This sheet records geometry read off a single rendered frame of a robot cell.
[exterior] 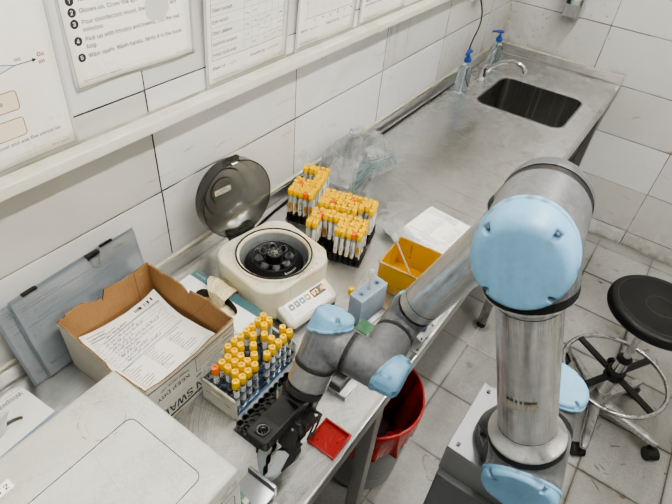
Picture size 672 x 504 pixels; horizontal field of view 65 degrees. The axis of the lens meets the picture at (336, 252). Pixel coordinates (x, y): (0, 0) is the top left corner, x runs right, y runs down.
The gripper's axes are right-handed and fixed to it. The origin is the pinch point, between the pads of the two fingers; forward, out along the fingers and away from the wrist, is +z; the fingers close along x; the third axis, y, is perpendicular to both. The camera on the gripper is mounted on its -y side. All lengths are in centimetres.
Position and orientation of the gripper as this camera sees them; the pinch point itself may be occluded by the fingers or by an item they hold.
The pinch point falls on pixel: (263, 477)
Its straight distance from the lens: 108.4
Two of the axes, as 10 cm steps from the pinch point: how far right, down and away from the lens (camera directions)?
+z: -3.6, 9.0, 2.5
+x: -8.1, -4.3, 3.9
